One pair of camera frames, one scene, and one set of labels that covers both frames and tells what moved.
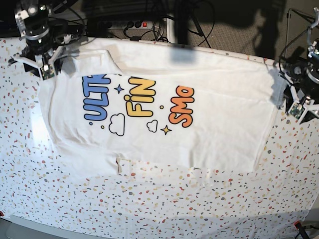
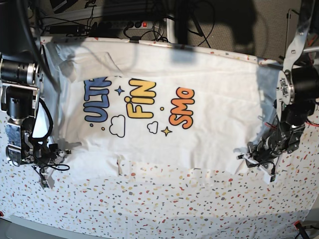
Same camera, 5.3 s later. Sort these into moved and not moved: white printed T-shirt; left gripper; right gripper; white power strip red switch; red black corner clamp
Moved: right gripper; left gripper
Not moved: red black corner clamp; white printed T-shirt; white power strip red switch
